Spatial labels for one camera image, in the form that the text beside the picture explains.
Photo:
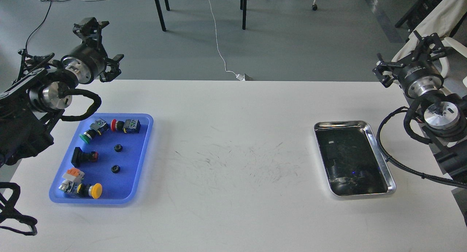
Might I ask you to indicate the yellow push button switch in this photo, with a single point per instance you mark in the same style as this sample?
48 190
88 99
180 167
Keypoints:
82 190

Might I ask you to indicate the small black gear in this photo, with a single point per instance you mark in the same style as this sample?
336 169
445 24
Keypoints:
118 148
115 169

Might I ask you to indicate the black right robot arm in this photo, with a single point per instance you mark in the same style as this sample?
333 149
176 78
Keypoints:
433 117

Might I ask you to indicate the blue plastic tray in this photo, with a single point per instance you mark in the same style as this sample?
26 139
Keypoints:
117 188

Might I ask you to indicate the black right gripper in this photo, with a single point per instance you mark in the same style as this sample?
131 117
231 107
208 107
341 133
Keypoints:
420 75

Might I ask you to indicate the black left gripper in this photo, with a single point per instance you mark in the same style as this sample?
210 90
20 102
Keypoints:
89 59

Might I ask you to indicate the green push button switch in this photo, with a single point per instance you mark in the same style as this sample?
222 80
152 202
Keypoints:
97 128

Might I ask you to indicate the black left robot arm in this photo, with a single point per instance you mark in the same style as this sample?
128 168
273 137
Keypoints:
45 92

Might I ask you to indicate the black push button switch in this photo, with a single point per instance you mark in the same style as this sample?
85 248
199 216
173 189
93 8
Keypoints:
79 157

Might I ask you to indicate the orange white switch block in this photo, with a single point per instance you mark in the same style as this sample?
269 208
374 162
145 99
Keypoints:
74 175

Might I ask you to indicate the red push button switch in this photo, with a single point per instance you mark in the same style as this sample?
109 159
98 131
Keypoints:
127 126

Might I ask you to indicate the silver metal tray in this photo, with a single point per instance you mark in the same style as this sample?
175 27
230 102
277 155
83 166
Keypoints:
354 166

